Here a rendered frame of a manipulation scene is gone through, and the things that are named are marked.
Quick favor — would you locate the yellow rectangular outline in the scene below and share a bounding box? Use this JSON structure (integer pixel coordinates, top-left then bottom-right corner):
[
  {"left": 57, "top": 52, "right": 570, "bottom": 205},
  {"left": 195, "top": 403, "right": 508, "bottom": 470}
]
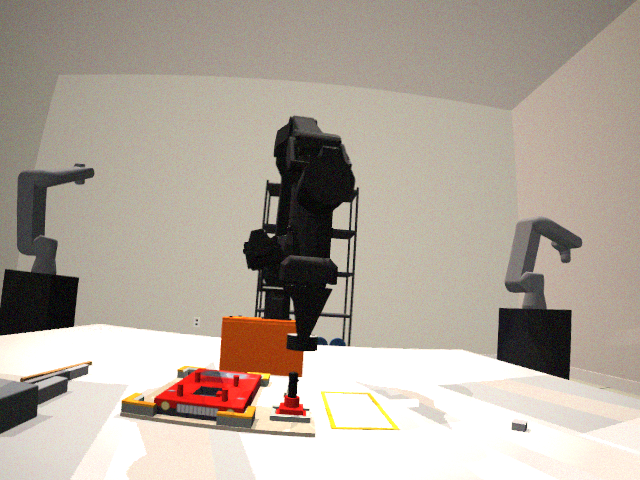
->
[{"left": 321, "top": 391, "right": 400, "bottom": 430}]

